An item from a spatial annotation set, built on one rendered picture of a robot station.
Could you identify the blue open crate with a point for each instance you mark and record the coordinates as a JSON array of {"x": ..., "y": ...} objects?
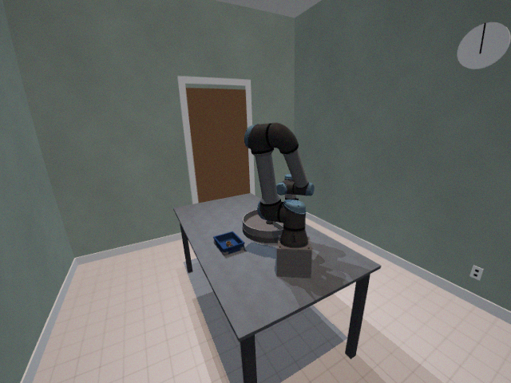
[{"x": 238, "y": 243}]

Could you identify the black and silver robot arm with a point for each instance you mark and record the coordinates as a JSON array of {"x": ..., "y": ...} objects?
[{"x": 262, "y": 139}]

